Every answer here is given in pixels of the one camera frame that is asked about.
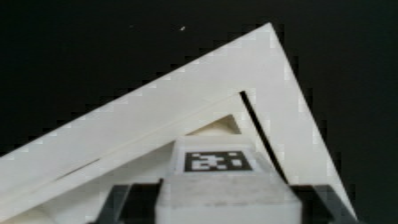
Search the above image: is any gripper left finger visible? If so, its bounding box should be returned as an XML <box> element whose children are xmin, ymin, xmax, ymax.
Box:
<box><xmin>91</xmin><ymin>182</ymin><xmax>162</xmax><ymax>224</ymax></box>

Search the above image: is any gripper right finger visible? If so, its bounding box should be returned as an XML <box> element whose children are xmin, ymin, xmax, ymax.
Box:
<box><xmin>292</xmin><ymin>185</ymin><xmax>359</xmax><ymax>224</ymax></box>

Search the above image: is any white table leg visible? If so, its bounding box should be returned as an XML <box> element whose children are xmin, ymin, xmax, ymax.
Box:
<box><xmin>155</xmin><ymin>135</ymin><xmax>302</xmax><ymax>224</ymax></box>

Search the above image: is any white square tabletop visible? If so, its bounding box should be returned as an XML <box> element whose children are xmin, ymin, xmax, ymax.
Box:
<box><xmin>0</xmin><ymin>26</ymin><xmax>359</xmax><ymax>224</ymax></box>

